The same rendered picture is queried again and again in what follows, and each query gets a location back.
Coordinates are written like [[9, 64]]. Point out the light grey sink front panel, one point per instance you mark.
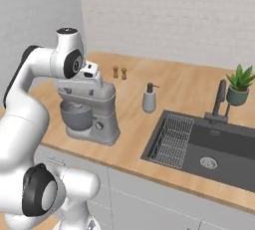
[[172, 190]]

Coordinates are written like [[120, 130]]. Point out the green plant in grey pot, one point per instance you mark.
[[239, 91]]

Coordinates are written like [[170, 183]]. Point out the grey soap dispenser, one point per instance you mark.
[[149, 101]]

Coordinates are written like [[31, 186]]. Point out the dark grey sink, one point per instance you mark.
[[225, 147]]

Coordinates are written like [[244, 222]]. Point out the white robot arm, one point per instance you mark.
[[23, 134]]

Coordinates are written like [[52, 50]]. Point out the light grey drawer front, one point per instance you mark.
[[89, 166], [101, 204]]

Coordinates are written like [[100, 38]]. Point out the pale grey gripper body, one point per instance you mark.
[[79, 83]]

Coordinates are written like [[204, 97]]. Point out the dark grey tap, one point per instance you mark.
[[219, 99]]

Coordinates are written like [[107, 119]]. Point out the grey stand mixer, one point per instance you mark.
[[106, 114]]

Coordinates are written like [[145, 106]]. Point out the light grey cupboard door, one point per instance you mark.
[[146, 215]]

